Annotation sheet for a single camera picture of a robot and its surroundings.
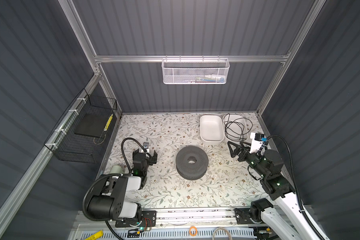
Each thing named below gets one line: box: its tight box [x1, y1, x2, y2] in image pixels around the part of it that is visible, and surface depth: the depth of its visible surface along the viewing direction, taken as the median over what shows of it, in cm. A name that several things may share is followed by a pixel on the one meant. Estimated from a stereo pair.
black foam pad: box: [74, 112, 111, 138], surface depth 76 cm
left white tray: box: [200, 114, 225, 143], surface depth 113 cm
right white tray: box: [223, 114, 249, 142], surface depth 113 cm
